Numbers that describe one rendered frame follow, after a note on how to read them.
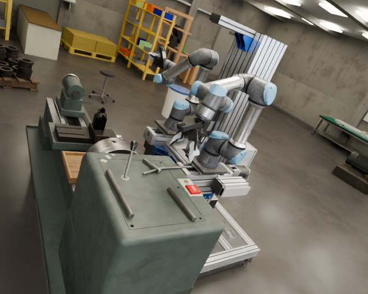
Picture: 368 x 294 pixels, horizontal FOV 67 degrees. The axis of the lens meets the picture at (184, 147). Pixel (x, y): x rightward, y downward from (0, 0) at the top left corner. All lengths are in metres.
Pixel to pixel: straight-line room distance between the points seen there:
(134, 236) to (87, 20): 9.13
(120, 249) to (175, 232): 0.21
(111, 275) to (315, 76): 11.32
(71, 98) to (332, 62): 10.29
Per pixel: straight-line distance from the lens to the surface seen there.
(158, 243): 1.07
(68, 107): 2.63
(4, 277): 2.45
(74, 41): 8.61
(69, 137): 2.09
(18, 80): 5.30
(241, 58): 1.99
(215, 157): 1.84
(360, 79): 11.26
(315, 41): 12.39
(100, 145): 1.57
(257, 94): 1.62
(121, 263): 1.08
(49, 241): 1.92
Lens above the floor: 1.95
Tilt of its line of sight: 24 degrees down
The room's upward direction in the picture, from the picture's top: 22 degrees clockwise
